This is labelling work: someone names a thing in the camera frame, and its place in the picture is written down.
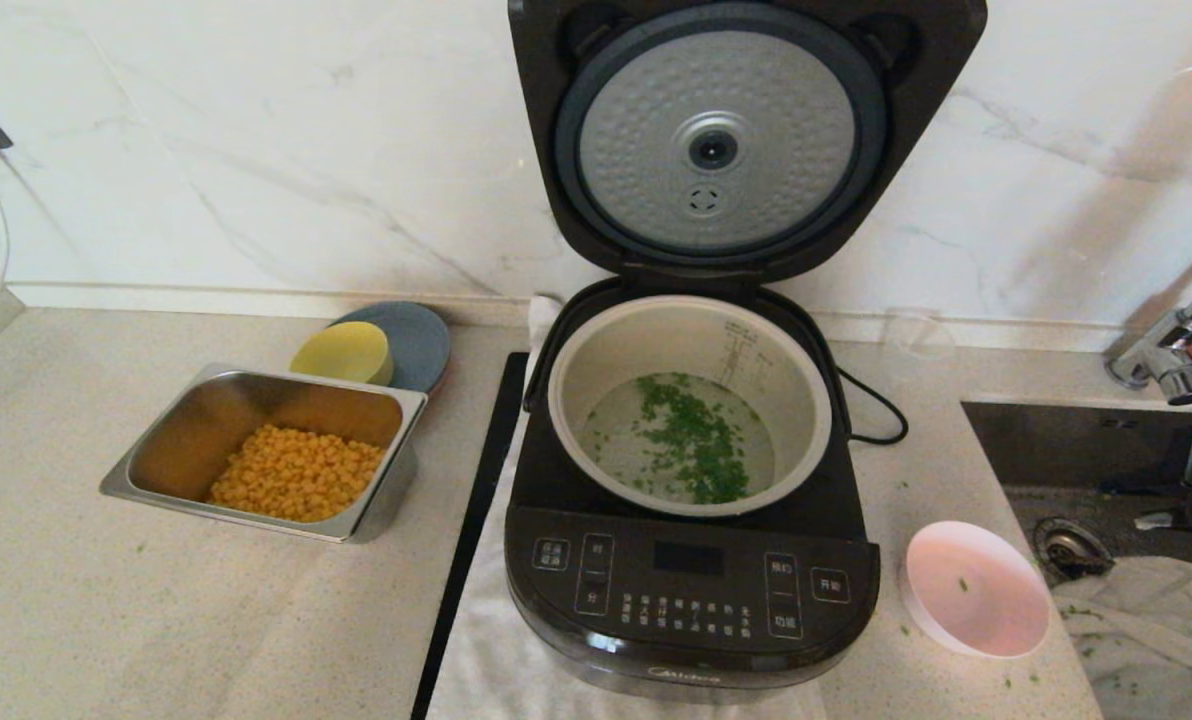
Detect black rice cooker lid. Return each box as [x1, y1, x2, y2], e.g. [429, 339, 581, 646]
[506, 0, 990, 285]

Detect white round bowl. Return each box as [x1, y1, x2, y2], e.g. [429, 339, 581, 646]
[900, 520, 1053, 660]

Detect small yellow bowl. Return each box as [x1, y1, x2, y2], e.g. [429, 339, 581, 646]
[289, 320, 396, 388]

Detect grey-blue round plate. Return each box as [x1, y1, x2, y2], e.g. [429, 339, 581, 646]
[328, 301, 452, 396]

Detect yellow corn kernels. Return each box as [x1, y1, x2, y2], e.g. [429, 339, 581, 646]
[208, 424, 389, 523]

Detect rectangular stainless steel tray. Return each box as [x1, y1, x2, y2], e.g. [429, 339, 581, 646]
[98, 362, 429, 545]

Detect chrome kitchen faucet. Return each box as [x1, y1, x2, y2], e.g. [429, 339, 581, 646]
[1103, 262, 1192, 407]

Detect chopped green onions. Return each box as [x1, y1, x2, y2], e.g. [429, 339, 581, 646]
[584, 372, 775, 506]

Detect grey inner cooking pot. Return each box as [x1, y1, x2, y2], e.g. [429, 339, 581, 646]
[546, 294, 835, 519]

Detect clear glass cup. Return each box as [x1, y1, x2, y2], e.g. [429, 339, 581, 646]
[881, 308, 957, 381]

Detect long black flat strip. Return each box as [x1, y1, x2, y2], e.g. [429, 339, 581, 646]
[411, 352, 532, 720]

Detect round metal sink drain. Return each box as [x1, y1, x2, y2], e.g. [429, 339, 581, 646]
[1034, 517, 1117, 581]

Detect black power cable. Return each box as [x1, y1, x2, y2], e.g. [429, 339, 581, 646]
[838, 366, 910, 447]

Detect stainless steel sink basin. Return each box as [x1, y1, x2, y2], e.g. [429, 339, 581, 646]
[959, 400, 1192, 611]

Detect black rice cooker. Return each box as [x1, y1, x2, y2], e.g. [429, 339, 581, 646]
[504, 278, 883, 707]

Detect crumpled white dish cloth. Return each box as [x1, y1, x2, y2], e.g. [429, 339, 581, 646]
[1051, 555, 1192, 720]

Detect white towel under cooker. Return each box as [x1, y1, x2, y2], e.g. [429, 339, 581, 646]
[424, 294, 829, 720]

